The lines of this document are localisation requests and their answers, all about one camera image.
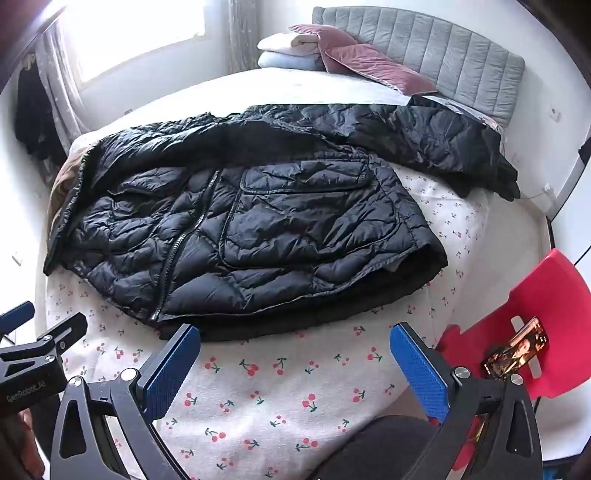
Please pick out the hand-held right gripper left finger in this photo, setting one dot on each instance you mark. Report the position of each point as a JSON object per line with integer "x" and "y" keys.
{"x": 171, "y": 369}

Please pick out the smartphone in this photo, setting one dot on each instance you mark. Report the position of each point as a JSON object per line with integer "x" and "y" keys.
{"x": 512, "y": 350}

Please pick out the person's leg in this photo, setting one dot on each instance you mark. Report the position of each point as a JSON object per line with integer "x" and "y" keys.
{"x": 369, "y": 447}

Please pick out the grey patterned curtain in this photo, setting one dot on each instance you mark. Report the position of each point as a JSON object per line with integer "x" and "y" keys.
{"x": 247, "y": 32}
{"x": 57, "y": 83}

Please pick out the white folded blanket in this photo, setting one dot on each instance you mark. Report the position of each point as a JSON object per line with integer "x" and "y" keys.
{"x": 286, "y": 44}

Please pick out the brown garment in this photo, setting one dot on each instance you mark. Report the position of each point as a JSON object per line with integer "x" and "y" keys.
{"x": 64, "y": 180}

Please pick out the bed with cherry print sheet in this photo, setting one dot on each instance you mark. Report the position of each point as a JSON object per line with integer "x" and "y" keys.
{"x": 277, "y": 406}

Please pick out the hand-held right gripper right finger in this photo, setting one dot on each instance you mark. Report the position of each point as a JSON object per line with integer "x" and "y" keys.
{"x": 420, "y": 374}

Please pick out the white wardrobe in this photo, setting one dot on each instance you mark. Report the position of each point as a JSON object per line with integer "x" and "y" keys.
{"x": 577, "y": 207}

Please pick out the black puffer jacket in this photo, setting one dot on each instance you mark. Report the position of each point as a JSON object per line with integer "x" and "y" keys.
{"x": 277, "y": 230}

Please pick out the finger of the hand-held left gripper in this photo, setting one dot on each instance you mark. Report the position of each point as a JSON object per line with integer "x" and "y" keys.
{"x": 18, "y": 314}
{"x": 64, "y": 332}

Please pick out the grey padded headboard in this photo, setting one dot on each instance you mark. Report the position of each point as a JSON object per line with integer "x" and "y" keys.
{"x": 438, "y": 50}

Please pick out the dark hanging clothes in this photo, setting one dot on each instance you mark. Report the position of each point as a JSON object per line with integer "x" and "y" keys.
{"x": 32, "y": 115}

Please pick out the red plastic chair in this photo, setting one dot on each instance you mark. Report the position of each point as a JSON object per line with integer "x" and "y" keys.
{"x": 554, "y": 286}

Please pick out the window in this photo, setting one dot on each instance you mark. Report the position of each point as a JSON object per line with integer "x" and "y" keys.
{"x": 138, "y": 27}

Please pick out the light blue bed cover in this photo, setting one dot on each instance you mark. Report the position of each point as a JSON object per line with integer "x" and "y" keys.
{"x": 277, "y": 87}

